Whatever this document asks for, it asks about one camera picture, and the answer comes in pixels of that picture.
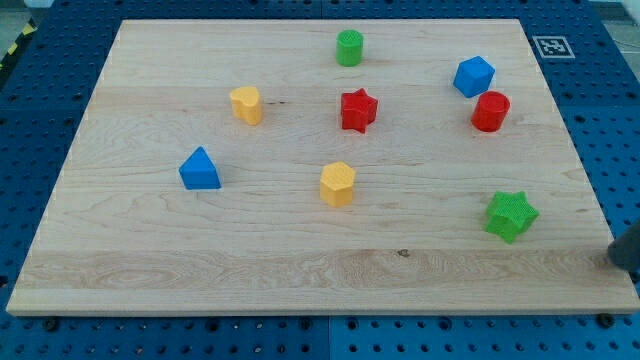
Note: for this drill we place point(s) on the red star block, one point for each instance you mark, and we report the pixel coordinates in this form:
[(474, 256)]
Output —
[(357, 110)]

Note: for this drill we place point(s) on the green star block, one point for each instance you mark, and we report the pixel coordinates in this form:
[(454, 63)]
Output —
[(509, 215)]

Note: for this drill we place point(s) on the wooden board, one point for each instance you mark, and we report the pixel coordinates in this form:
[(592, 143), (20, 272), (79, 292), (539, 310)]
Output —
[(122, 236)]

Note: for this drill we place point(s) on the yellow hexagon block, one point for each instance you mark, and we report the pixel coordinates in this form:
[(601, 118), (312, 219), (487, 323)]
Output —
[(336, 184)]

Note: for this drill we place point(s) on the yellow heart block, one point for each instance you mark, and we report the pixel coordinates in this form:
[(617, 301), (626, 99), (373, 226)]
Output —
[(246, 104)]

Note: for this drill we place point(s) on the blue triangle block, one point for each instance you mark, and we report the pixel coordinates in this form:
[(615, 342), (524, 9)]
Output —
[(199, 172)]

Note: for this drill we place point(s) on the green cylinder block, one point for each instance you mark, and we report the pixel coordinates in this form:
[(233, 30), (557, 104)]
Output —
[(349, 48)]

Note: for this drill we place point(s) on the blue cube block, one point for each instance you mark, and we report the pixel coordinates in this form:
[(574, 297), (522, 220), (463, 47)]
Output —
[(473, 76)]

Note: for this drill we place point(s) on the red cylinder block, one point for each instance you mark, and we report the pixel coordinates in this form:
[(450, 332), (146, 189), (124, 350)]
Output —
[(490, 111)]

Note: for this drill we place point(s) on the white fiducial marker tag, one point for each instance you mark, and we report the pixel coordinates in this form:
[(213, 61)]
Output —
[(553, 47)]

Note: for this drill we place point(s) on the grey robot stylus tip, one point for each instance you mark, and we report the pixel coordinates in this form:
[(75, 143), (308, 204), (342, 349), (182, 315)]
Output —
[(624, 250)]

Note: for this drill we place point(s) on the black yellow hazard tape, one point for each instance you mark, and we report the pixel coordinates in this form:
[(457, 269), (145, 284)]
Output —
[(19, 45)]

